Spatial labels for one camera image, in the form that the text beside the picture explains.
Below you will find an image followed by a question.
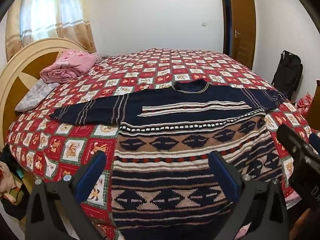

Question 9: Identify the navy patterned knit sweater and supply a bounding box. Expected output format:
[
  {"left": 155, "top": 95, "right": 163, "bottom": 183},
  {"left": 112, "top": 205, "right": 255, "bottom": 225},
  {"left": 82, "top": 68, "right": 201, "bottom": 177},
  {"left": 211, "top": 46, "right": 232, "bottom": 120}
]
[{"left": 51, "top": 79, "right": 285, "bottom": 239}]

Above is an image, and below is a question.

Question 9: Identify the pile of mixed clothes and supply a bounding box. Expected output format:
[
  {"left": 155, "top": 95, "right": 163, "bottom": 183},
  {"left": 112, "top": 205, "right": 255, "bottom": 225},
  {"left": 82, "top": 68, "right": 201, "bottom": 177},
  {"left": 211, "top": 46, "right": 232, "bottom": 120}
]
[{"left": 1, "top": 144, "right": 30, "bottom": 221}]

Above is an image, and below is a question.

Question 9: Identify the red checkered bear bedspread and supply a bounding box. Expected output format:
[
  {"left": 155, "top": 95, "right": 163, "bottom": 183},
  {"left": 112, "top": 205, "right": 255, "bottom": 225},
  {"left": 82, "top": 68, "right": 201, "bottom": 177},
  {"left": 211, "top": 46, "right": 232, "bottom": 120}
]
[{"left": 4, "top": 48, "right": 320, "bottom": 240}]

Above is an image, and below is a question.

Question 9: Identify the brown wooden cabinet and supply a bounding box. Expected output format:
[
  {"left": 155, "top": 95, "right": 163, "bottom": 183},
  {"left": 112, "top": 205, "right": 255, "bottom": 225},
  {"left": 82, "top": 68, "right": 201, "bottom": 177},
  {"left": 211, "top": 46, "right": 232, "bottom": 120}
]
[{"left": 306, "top": 80, "right": 320, "bottom": 131}]

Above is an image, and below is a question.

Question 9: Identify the red plaid bag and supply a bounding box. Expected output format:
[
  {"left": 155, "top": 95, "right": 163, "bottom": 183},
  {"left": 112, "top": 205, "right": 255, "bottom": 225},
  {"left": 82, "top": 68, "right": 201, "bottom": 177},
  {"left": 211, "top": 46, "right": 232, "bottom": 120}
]
[{"left": 295, "top": 93, "right": 313, "bottom": 117}]

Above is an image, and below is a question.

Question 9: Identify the black folded stroller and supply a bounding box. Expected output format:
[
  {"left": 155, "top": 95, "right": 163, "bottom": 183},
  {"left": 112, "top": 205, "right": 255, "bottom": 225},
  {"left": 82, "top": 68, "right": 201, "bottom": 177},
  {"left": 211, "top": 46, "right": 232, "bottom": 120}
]
[{"left": 271, "top": 50, "right": 303, "bottom": 100}]

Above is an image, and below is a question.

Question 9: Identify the grey floral pillow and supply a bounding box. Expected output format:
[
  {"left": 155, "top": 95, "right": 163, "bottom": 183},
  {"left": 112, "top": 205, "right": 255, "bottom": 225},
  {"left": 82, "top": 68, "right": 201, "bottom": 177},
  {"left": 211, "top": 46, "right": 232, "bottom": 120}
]
[{"left": 15, "top": 78, "right": 59, "bottom": 112}]

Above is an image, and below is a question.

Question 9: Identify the folded pink blanket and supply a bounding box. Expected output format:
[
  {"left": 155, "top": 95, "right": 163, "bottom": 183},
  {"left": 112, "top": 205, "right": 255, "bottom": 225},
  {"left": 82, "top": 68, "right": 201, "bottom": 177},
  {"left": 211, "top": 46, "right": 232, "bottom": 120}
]
[{"left": 40, "top": 49, "right": 97, "bottom": 83}]

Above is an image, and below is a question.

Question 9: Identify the cream and wood headboard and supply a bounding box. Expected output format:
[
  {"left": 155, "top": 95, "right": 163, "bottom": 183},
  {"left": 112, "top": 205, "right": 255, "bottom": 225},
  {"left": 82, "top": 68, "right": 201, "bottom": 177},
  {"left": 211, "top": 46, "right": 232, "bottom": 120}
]
[{"left": 1, "top": 38, "right": 85, "bottom": 147}]

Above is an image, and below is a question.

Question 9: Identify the brown wooden door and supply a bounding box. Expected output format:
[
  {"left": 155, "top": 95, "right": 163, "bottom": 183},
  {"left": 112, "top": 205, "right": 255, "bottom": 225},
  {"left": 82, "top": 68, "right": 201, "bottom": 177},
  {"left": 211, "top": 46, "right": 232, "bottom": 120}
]
[{"left": 222, "top": 0, "right": 257, "bottom": 69}]

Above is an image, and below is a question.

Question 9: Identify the beige patterned curtain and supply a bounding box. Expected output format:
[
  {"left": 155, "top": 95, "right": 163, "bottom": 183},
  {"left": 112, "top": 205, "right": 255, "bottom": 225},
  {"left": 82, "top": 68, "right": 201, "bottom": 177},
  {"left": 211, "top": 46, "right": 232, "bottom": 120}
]
[{"left": 5, "top": 0, "right": 96, "bottom": 60}]

